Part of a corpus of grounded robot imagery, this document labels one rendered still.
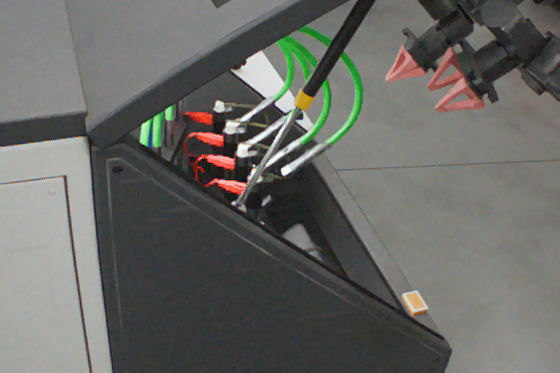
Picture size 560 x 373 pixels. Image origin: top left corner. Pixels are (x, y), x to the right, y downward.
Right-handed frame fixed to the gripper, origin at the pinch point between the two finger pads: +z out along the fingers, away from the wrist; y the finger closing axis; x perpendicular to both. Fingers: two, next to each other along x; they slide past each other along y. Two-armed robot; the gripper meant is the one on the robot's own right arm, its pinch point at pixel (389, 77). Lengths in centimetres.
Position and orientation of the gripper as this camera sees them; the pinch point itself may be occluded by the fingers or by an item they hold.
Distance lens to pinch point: 152.8
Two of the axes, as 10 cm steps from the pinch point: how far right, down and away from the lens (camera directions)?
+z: -7.4, 5.8, 3.3
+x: 0.8, 5.7, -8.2
